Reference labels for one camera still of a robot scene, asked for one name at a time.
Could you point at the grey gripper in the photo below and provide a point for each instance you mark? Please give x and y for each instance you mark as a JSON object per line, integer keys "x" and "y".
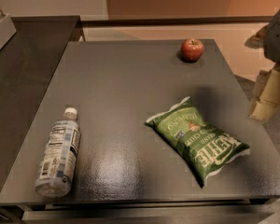
{"x": 278, "y": 37}

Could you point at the clear plastic water bottle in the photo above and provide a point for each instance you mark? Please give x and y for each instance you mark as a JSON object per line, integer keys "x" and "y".
{"x": 56, "y": 170}

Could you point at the dark side counter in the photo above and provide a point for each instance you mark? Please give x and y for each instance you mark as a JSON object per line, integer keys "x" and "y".
{"x": 27, "y": 64}

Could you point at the green jalapeno chip bag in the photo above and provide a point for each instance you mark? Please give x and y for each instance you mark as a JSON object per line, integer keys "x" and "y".
{"x": 205, "y": 148}

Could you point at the red apple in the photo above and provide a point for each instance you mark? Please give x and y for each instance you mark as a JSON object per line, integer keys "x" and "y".
{"x": 192, "y": 50}

